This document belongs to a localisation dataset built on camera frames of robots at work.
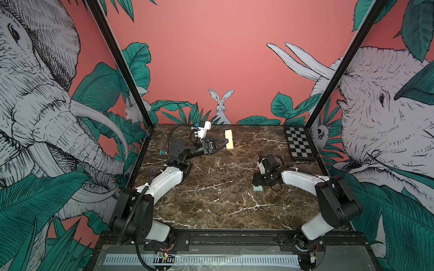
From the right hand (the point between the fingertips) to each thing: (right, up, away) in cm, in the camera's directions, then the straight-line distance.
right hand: (255, 178), depth 93 cm
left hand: (-16, +20, -28) cm, 38 cm away
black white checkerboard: (+32, +19, +15) cm, 40 cm away
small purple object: (-59, +4, +4) cm, 59 cm away
